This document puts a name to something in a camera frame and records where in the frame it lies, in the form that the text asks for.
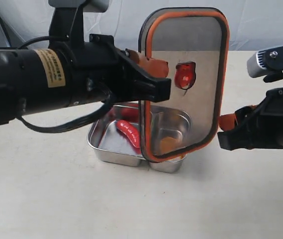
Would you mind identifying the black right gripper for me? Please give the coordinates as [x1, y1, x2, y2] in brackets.
[217, 69, 283, 151]

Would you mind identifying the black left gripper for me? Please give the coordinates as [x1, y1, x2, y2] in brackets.
[64, 33, 172, 107]

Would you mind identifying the dark transparent lunch box lid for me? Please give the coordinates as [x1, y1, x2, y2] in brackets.
[138, 7, 230, 163]

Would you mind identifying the red sausage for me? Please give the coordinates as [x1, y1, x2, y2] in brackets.
[115, 119, 140, 148]

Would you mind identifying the yellow cheese wedge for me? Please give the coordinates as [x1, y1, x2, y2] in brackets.
[160, 136, 182, 154]

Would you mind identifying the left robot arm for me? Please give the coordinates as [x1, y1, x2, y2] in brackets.
[0, 34, 172, 133]

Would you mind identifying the stainless steel lunch box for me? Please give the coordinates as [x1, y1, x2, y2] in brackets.
[87, 103, 191, 167]

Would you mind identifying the white backdrop curtain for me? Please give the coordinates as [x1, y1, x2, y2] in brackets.
[0, 0, 283, 51]

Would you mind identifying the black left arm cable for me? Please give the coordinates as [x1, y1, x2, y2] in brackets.
[16, 36, 118, 134]

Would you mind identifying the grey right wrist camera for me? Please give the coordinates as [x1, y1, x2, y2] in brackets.
[246, 42, 283, 83]

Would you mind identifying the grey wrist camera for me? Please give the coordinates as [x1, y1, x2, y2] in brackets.
[246, 42, 283, 83]
[48, 0, 110, 47]

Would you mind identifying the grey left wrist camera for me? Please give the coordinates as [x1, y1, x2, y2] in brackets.
[48, 0, 110, 47]

